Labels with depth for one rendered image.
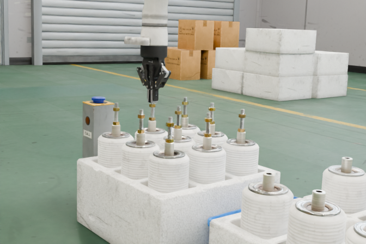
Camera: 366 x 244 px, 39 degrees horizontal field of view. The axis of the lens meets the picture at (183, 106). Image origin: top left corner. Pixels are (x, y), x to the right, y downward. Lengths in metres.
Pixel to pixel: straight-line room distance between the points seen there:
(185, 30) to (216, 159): 4.09
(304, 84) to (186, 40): 1.58
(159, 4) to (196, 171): 0.46
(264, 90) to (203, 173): 2.82
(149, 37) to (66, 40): 5.29
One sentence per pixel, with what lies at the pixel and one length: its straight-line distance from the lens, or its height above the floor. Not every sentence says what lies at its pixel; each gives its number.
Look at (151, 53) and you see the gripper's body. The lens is 1.38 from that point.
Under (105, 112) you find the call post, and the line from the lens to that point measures 1.52.
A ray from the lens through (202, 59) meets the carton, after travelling 5.33.
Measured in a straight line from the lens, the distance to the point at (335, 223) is 0.88.
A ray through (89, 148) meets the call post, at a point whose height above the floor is 0.18.
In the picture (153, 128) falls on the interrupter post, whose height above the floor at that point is 0.26.
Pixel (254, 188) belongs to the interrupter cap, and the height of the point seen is 0.25.
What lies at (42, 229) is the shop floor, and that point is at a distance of 1.45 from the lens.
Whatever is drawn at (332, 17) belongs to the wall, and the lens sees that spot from 7.42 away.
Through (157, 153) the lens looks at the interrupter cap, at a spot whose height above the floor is 0.25.
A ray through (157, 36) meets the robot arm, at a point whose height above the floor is 0.52.
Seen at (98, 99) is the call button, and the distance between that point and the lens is 1.52.
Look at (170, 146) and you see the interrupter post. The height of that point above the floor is 0.27.
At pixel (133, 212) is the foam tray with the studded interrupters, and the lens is 1.22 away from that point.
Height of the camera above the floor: 0.55
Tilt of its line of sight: 9 degrees down
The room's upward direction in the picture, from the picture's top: 2 degrees clockwise
